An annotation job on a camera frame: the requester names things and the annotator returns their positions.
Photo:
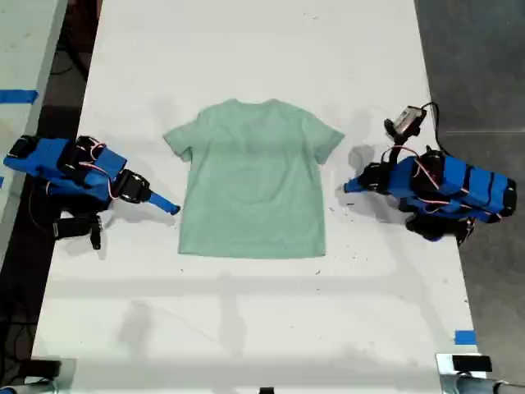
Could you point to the metal table bracket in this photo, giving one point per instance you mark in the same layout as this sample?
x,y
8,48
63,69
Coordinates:
x,y
67,375
445,373

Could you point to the black camera stalk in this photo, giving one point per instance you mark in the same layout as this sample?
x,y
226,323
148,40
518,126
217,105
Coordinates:
x,y
395,149
96,236

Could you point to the pale green T-shirt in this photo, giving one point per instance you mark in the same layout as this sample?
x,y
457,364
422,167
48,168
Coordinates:
x,y
254,180

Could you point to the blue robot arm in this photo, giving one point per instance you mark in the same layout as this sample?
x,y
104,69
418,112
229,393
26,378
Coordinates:
x,y
463,184
53,162

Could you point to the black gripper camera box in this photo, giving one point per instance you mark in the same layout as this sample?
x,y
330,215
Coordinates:
x,y
71,227

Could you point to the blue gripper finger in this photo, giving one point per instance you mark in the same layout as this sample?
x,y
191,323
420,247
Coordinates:
x,y
360,183
158,204
164,200
361,189

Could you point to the grey gripper camera box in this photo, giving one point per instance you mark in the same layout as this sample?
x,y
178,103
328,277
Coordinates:
x,y
406,120

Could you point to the long blue tape strip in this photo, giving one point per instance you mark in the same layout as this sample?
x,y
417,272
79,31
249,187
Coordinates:
x,y
18,96

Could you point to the white side table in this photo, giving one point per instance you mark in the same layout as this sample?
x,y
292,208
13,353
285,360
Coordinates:
x,y
24,49

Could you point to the short blue tape strip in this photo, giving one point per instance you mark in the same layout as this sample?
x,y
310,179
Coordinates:
x,y
465,337

